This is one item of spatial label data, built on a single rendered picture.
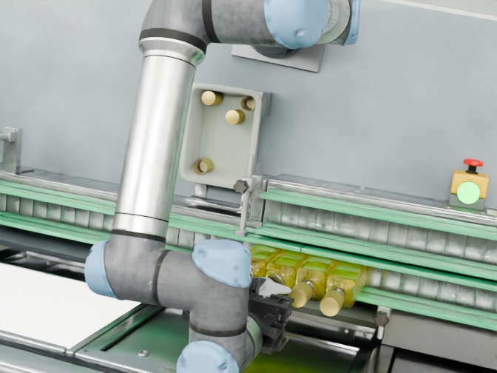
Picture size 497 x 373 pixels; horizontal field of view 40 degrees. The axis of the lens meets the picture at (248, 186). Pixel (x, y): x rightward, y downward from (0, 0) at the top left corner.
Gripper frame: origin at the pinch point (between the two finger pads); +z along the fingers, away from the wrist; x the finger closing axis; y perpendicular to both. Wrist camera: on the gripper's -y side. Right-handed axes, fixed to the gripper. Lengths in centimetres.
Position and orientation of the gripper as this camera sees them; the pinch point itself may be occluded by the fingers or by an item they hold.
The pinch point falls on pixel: (263, 294)
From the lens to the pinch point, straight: 121.3
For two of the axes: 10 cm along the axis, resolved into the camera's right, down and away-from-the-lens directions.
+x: 1.4, -9.8, -1.7
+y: 9.5, 1.8, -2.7
